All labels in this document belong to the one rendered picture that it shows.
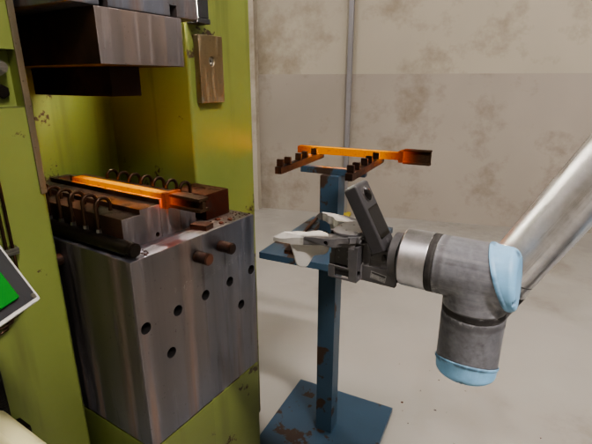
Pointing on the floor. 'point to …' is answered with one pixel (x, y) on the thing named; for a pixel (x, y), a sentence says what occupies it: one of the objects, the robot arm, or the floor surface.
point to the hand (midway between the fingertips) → (296, 222)
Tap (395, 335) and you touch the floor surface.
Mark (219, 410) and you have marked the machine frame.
